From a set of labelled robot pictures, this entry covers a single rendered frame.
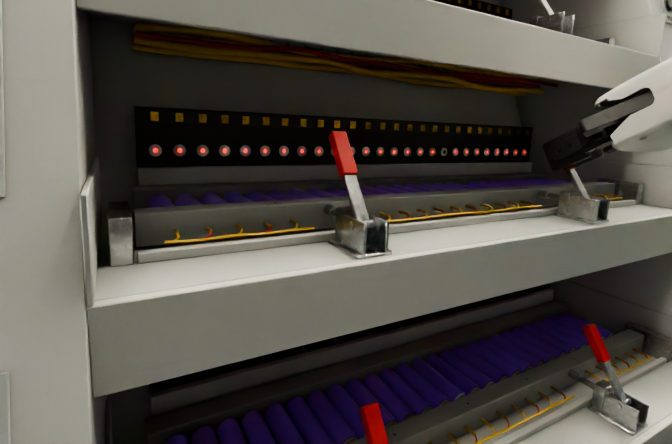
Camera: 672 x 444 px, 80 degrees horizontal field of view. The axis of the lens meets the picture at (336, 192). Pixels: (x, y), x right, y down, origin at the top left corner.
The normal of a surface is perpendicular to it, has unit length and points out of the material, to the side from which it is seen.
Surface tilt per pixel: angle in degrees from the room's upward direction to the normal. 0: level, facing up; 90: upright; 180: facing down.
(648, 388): 18
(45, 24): 90
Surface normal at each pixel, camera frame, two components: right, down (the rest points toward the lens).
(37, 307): 0.47, -0.15
